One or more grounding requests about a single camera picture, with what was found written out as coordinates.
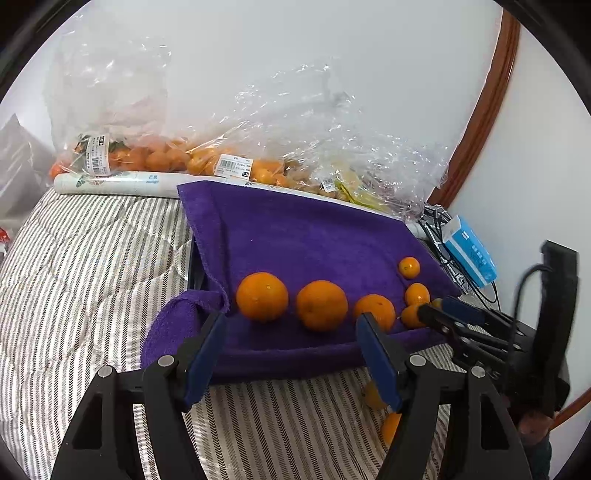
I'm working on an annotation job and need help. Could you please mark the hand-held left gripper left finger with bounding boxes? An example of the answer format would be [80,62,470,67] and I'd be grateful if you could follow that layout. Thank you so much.
[51,311,228,480]

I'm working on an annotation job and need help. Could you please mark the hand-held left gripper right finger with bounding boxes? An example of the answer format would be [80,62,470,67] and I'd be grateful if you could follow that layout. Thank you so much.
[355,311,532,480]

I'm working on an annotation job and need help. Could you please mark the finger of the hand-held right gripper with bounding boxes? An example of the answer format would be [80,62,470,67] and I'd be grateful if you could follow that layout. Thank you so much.
[440,297,519,334]
[417,303,505,359]

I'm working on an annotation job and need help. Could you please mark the purple towel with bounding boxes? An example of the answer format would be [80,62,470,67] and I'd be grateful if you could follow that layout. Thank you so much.
[141,181,462,382]

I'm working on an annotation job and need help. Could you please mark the person's right hand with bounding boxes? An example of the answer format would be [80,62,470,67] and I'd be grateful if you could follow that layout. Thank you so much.
[517,406,554,445]

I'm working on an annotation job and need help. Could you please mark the blue tissue box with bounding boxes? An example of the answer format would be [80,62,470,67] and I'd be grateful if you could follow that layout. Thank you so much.
[442,215,499,288]

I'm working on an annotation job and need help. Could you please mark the brown wooden baseboard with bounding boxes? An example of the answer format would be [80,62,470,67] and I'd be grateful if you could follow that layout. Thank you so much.
[551,388,591,428]

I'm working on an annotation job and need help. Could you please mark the grey striped quilt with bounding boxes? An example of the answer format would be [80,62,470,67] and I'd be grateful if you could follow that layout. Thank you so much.
[0,187,462,480]

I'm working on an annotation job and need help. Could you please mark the clear bag of yellow fruit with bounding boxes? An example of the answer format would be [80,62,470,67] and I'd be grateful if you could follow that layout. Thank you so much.
[286,129,451,223]

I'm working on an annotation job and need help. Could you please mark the white rolled sheet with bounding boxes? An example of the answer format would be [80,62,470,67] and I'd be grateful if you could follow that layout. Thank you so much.
[54,171,431,239]

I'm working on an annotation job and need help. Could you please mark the clear bag of mandarins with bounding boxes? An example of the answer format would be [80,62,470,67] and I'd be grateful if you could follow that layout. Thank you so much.
[44,9,195,179]
[185,60,361,188]

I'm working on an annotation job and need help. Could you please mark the white plastic bag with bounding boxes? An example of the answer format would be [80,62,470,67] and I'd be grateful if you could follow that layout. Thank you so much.
[0,113,55,220]

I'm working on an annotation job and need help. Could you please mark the black cables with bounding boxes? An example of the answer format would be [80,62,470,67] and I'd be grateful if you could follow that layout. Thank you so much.
[422,205,502,306]

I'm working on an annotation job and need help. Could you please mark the brown wooden door frame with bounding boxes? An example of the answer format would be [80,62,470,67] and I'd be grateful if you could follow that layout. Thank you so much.
[427,9,522,208]

